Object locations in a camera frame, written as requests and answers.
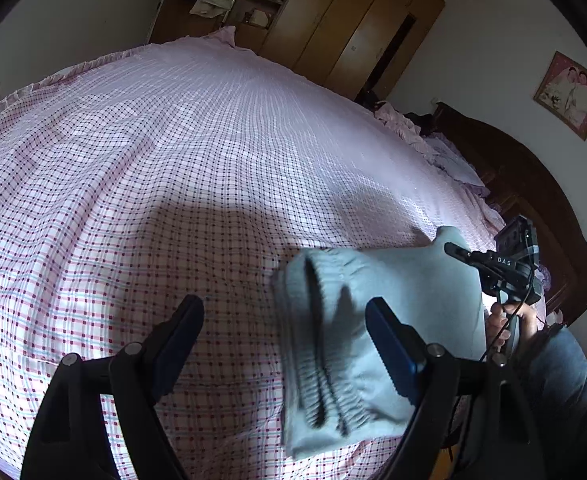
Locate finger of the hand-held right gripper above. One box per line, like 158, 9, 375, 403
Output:
444, 242, 489, 273

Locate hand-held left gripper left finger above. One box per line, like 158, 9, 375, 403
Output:
20, 294, 205, 480

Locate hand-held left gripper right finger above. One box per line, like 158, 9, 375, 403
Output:
365, 296, 557, 480

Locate light blue pants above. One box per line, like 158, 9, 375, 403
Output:
272, 226, 489, 461

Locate person's right forearm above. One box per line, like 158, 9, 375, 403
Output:
516, 322, 587, 480

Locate person's right hand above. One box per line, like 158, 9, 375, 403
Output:
484, 302, 540, 357

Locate lilac pillow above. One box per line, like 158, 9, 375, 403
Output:
421, 132, 491, 198

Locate dark wooden headboard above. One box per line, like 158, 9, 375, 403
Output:
431, 101, 587, 326

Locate dark garment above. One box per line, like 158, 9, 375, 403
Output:
403, 111, 437, 136

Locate crumpled pink cloth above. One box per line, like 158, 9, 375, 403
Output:
373, 101, 424, 143

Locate pink checkered bed sheet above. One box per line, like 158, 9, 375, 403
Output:
0, 26, 507, 480

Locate wooden wardrobe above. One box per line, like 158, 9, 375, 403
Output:
148, 0, 447, 106

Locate framed wall picture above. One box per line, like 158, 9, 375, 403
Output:
532, 51, 587, 142

